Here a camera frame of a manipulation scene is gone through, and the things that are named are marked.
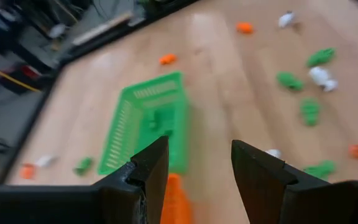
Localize green plastic basket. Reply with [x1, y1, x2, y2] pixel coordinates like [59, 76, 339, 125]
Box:
[97, 70, 190, 175]

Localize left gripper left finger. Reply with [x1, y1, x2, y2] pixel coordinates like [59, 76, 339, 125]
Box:
[0, 135, 170, 224]

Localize green plastic skeleton toy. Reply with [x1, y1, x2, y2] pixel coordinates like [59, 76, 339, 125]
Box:
[276, 71, 305, 92]
[73, 157, 94, 177]
[146, 107, 175, 133]
[306, 47, 337, 68]
[300, 97, 321, 127]
[303, 160, 337, 181]

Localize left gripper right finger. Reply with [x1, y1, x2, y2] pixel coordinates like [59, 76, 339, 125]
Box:
[231, 139, 358, 224]

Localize white plastic skeleton toy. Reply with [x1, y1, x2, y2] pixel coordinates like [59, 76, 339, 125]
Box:
[35, 154, 58, 168]
[278, 11, 296, 29]
[308, 66, 339, 93]
[264, 148, 282, 159]

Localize yellow cable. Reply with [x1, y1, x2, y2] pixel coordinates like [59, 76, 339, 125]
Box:
[0, 60, 42, 93]

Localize orange plastic basket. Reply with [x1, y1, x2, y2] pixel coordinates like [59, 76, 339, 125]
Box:
[160, 173, 194, 224]

